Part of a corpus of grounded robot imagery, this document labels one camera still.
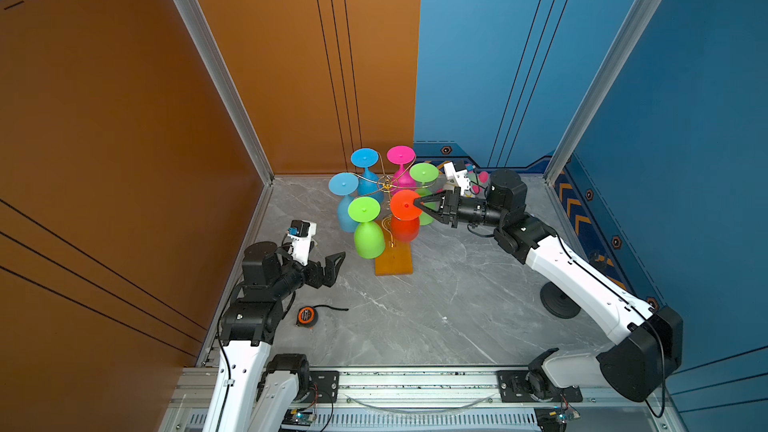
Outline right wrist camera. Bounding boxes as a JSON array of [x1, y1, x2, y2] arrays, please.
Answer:
[[442, 161, 476, 198]]

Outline pink wine glass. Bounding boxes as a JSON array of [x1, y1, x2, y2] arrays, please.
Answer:
[[387, 145, 418, 193]]

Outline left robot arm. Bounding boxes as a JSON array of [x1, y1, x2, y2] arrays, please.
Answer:
[[203, 241, 346, 431]]

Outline gold wire glass rack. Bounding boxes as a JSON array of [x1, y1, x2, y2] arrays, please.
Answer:
[[353, 150, 438, 245]]

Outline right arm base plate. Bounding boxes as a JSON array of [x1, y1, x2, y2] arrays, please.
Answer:
[[496, 369, 583, 403]]

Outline circuit board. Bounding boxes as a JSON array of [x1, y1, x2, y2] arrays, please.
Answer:
[[534, 408, 581, 432], [279, 409, 318, 431]]

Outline blue wine glass left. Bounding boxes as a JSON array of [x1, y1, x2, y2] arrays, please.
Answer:
[[328, 172, 359, 233]]

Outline blue wine glass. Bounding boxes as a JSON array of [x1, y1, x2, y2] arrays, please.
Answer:
[[328, 172, 359, 233], [351, 148, 383, 204]]

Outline orange black tape measure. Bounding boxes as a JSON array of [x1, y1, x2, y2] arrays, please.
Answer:
[[295, 304, 348, 328]]

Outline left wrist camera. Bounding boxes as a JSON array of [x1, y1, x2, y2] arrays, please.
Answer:
[[287, 220, 317, 266]]

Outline aluminium front rail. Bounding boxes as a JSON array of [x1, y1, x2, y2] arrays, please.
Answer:
[[160, 366, 686, 431]]

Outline red wine glass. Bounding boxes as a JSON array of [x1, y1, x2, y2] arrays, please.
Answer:
[[390, 190, 422, 242]]

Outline blue wine glass back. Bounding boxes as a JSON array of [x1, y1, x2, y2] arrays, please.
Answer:
[[351, 148, 383, 204]]

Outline wooden rack base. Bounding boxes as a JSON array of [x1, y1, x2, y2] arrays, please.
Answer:
[[374, 240, 413, 276]]

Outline right circuit board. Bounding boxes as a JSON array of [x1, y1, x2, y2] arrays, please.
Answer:
[[534, 408, 581, 432]]

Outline white plush bird toy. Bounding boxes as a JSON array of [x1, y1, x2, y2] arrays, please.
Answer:
[[464, 162, 489, 197]]

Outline green wine glass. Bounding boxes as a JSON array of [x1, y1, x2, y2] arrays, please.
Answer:
[[348, 197, 386, 259], [409, 162, 439, 197]]

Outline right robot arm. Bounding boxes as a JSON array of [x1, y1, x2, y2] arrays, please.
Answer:
[[406, 169, 684, 403]]

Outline green wine glass front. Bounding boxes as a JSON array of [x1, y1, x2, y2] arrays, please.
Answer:
[[348, 197, 386, 259]]

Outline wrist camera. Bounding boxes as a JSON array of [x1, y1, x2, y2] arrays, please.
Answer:
[[287, 220, 317, 266], [442, 161, 476, 198]]

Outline black round stand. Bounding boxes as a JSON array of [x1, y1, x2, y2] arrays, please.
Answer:
[[539, 251, 608, 320]]

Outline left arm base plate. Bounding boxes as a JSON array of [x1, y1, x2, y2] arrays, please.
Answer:
[[263, 369, 341, 404]]

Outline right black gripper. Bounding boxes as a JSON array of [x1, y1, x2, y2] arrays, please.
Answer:
[[414, 189, 507, 230]]

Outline left circuit board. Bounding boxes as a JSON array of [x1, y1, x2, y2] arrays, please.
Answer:
[[279, 409, 318, 431]]

